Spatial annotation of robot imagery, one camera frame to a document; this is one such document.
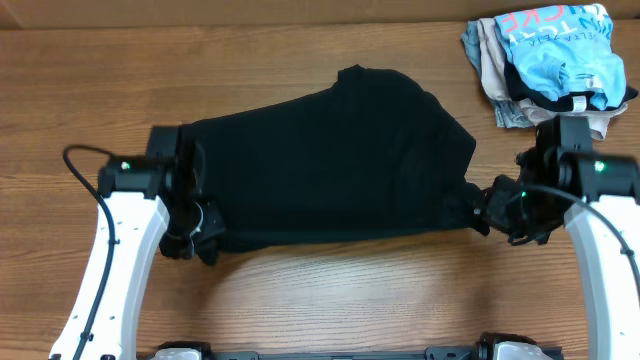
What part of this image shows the black t-shirt with logo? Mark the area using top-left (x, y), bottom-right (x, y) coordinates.
top-left (181, 66), bottom-right (489, 265)

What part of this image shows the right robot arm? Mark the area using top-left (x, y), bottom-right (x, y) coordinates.
top-left (474, 116), bottom-right (639, 359)

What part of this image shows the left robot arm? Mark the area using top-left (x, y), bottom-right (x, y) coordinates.
top-left (49, 126), bottom-right (225, 359)

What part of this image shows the black folded garment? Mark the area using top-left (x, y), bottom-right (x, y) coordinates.
top-left (503, 60), bottom-right (639, 113)

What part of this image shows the beige folded garment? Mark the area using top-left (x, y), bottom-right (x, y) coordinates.
top-left (475, 18), bottom-right (628, 140)

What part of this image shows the light blue printed t-shirt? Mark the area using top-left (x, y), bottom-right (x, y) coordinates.
top-left (494, 4), bottom-right (627, 110)

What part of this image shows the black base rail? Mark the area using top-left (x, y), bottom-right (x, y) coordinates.
top-left (144, 332), bottom-right (565, 360)

